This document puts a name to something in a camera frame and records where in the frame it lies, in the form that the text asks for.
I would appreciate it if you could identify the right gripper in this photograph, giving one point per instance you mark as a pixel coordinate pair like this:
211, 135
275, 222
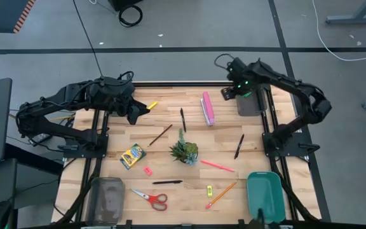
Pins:
237, 82

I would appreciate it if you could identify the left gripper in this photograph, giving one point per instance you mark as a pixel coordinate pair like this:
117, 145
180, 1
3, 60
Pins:
124, 103

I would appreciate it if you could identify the yellow highlighter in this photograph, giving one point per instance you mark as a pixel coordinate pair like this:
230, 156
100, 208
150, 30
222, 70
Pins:
153, 105

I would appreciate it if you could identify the green eraser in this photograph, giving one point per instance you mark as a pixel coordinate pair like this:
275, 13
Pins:
247, 94

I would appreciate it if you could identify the brown pencil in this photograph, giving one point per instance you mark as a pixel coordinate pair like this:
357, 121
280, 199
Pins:
160, 135

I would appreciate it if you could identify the black pen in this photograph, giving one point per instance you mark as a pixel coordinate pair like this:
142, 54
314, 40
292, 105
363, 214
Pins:
167, 182
239, 147
183, 119

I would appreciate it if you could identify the yellow crayon box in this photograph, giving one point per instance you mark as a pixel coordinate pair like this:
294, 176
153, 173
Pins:
132, 156

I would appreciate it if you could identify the pink eraser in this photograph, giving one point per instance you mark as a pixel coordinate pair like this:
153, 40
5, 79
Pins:
148, 171

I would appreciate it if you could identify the pink pencil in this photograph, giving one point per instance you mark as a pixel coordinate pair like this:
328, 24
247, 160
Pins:
217, 166

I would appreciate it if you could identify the yellow eraser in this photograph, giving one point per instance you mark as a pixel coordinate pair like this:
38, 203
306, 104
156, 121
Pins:
209, 191

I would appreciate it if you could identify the orange pencil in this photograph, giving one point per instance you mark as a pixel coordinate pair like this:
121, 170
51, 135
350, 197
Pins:
221, 195

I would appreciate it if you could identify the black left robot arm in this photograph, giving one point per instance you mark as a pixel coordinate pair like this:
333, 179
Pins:
43, 124

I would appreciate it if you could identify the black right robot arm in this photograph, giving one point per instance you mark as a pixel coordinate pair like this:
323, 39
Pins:
297, 86

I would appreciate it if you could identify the grey translucent bin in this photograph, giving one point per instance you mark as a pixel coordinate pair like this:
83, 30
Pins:
105, 200
248, 108

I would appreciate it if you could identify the potted succulent plant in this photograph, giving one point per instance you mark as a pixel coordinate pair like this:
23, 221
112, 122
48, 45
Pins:
186, 152

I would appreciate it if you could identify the black power adapter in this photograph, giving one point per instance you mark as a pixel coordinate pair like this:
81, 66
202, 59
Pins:
41, 139

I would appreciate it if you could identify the black equipment case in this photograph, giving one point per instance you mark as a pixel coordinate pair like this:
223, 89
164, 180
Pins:
122, 3

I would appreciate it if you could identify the teal plastic bin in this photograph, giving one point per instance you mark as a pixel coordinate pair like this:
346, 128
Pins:
265, 194

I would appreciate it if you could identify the hazard striped floor mat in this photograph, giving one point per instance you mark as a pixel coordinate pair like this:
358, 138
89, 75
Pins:
5, 16

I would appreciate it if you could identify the black computer mouse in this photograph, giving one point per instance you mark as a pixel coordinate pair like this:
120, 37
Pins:
0, 216

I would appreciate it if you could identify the black aluminium table frame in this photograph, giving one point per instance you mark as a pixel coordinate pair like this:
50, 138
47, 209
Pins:
183, 84

